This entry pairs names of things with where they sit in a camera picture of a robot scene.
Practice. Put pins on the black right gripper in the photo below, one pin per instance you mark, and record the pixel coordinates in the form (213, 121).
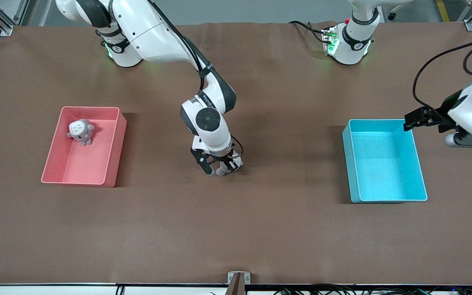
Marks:
(227, 159)

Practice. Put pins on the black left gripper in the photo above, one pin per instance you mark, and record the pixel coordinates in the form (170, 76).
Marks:
(443, 113)

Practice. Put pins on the grey plush toy with keyring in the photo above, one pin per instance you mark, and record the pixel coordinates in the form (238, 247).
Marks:
(81, 131)

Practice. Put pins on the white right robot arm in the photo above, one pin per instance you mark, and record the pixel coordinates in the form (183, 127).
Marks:
(154, 37)

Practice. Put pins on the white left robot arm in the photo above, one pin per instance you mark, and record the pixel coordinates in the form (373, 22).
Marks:
(355, 41)

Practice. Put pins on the blue plastic box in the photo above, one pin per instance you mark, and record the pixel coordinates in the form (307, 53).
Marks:
(383, 172)

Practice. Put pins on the pink plastic box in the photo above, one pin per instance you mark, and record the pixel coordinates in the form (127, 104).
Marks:
(84, 164)

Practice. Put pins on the metal table edge bracket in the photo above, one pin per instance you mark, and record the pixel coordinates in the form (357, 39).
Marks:
(239, 282)

